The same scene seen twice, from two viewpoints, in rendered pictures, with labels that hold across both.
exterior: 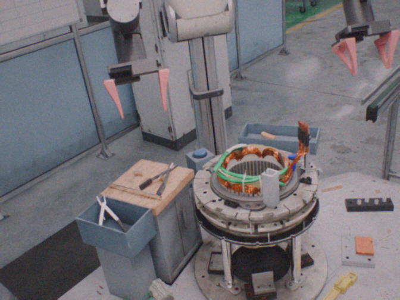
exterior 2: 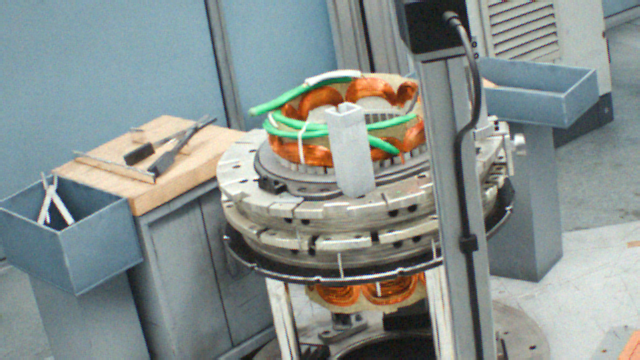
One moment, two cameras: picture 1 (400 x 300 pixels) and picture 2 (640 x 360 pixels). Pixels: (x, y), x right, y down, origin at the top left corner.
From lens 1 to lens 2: 0.61 m
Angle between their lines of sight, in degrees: 16
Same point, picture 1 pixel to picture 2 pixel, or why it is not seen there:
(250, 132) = not seen: hidden behind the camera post
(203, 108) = (344, 13)
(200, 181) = (241, 148)
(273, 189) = (348, 148)
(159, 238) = (150, 276)
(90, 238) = (15, 253)
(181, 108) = not seen: hidden behind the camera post
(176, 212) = (204, 229)
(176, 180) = (208, 152)
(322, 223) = (589, 309)
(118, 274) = (69, 343)
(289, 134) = (535, 86)
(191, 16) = not seen: outside the picture
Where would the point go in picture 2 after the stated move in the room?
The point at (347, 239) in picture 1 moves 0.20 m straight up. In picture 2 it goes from (616, 337) to (611, 193)
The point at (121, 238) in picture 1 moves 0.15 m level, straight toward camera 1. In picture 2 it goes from (54, 246) to (38, 306)
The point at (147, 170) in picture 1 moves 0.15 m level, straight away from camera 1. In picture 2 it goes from (162, 134) to (180, 94)
